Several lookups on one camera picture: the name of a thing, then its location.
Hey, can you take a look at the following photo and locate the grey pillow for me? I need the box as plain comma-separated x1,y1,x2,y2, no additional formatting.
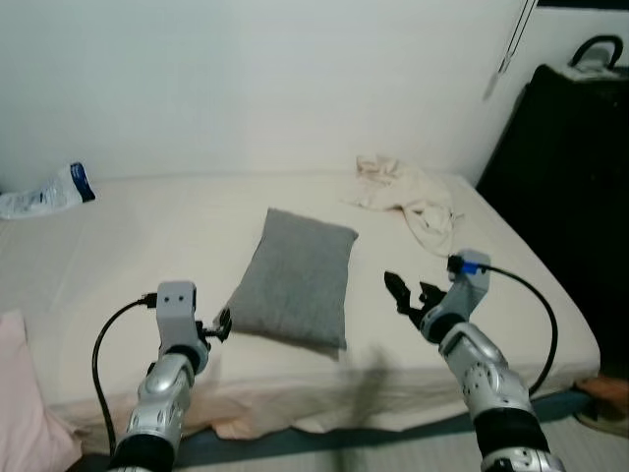
227,207,360,353

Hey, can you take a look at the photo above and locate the pink floral pillow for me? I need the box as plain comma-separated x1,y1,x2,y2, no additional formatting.
0,311,84,472

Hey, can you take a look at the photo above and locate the crumpled cream cloth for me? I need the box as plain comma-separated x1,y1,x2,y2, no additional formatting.
343,153,464,258

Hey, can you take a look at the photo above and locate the bed with cream sheet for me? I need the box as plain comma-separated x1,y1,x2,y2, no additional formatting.
0,171,602,441

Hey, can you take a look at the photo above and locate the dark blue bed base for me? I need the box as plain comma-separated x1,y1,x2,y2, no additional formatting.
175,385,595,467

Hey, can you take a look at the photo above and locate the black suitcase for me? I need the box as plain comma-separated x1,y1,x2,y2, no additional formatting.
476,34,629,377

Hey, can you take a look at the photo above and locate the person's foot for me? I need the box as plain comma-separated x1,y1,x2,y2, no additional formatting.
576,376,629,438

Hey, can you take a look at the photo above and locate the clear plastic bag blue label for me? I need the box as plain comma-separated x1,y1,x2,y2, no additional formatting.
0,162,97,220

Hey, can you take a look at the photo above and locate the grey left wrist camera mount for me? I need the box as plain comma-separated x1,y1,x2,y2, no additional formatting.
156,281,200,349

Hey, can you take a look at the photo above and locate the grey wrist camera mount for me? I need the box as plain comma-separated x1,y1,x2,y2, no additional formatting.
156,281,200,349
445,250,491,323

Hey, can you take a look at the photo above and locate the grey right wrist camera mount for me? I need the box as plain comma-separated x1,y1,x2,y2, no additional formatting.
445,250,491,323

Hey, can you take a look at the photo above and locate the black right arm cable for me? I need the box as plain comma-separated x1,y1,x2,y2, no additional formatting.
486,262,560,396

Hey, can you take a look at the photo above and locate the hanging wall cord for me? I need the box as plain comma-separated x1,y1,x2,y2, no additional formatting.
484,0,540,101

